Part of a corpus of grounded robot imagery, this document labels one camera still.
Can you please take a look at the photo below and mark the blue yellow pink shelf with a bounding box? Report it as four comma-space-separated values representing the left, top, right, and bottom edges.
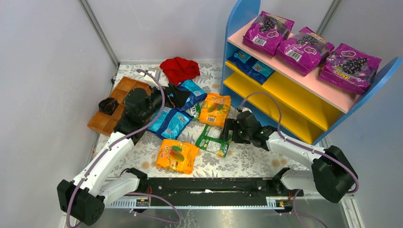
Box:
221, 0, 403, 144

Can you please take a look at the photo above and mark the purple grape candy bag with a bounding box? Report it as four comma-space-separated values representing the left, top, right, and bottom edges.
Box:
276, 27, 335, 76
242, 11, 294, 57
319, 43, 382, 95

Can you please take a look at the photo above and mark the purple grape candy bag middle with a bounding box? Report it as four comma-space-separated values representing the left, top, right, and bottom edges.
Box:
276, 27, 335, 76

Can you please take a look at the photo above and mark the green white Fox's candy bag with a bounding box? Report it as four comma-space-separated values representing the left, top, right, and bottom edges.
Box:
186, 102, 201, 121

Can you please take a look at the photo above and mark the floral table mat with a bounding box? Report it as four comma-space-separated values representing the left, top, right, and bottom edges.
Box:
107, 63, 308, 179

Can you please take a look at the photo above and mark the blue candy bag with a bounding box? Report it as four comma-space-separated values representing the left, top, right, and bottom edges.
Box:
148, 107, 193, 140
176, 79, 207, 111
227, 49, 275, 85

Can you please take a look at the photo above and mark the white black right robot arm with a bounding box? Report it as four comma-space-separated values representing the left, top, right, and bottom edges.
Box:
220, 111, 359, 203

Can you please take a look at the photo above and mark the red cloth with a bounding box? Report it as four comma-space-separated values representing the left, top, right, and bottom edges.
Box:
160, 57, 200, 86

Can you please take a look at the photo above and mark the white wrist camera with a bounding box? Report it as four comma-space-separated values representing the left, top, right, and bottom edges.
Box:
237, 107, 252, 113
143, 68, 161, 89

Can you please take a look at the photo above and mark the black round object on tray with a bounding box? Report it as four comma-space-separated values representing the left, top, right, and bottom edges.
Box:
98, 97, 119, 116

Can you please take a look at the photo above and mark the orange mango candy bag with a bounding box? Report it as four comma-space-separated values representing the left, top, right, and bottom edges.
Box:
156, 139, 200, 174
199, 93, 231, 127

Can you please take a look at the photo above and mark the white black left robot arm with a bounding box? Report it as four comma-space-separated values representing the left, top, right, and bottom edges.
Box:
57, 84, 191, 228

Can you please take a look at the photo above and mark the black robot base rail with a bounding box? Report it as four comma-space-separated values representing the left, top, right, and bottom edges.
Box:
129, 168, 304, 207

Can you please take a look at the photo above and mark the purple grape candy bag right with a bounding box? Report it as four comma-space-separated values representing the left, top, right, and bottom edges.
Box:
319, 43, 382, 95

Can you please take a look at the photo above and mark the blue candy bag on shelf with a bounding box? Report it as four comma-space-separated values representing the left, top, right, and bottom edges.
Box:
227, 49, 275, 85

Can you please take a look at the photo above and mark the purple grape candy bag left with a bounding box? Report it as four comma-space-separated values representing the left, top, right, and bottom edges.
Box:
242, 11, 294, 57

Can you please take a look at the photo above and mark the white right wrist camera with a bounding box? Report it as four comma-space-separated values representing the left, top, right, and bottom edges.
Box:
237, 107, 252, 113

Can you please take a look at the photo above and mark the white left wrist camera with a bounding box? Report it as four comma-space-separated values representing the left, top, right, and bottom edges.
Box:
143, 68, 161, 89

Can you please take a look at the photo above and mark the orange wooden divided tray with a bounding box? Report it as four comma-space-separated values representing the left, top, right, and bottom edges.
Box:
87, 76, 151, 136

